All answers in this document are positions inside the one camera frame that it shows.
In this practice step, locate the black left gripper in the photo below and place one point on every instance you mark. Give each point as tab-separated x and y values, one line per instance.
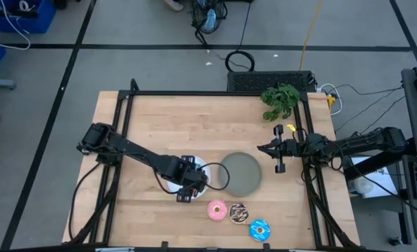
198	180

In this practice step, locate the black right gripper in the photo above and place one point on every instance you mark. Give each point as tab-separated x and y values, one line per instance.
289	148

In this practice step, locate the large chocolate iced donut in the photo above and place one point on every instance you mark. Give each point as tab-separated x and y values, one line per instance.
238	218

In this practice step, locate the large blue iced donut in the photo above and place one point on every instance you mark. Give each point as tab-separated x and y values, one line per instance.
260	236

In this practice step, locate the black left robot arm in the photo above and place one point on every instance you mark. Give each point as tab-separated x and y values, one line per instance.
138	152

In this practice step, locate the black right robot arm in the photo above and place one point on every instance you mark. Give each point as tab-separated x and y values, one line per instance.
362	141

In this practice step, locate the white round plate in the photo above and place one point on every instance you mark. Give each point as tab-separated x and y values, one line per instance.
204	167

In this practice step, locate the grey round plate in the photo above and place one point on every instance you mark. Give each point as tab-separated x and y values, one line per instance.
241	175

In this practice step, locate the large pink iced donut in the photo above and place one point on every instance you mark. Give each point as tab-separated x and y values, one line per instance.
217	215

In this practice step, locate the green potted plant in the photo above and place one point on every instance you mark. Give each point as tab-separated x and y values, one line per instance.
280	99

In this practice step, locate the black computer case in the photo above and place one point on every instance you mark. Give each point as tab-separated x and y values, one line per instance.
257	81

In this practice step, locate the white paper cup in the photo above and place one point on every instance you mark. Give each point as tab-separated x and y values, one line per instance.
363	185

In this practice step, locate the black desk beam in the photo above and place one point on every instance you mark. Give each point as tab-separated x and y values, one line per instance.
380	164

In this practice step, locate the white paper sheet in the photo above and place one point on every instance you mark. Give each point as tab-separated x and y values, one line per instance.
383	175

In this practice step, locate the black floor fan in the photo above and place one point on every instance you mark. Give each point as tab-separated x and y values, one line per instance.
208	19

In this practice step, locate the person's foot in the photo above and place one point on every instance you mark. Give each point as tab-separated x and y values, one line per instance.
173	5

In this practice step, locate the grey metal foot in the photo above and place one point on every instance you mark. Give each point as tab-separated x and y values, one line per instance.
0	83

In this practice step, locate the black aluminium table frame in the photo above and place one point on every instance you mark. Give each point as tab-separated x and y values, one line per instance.
194	93

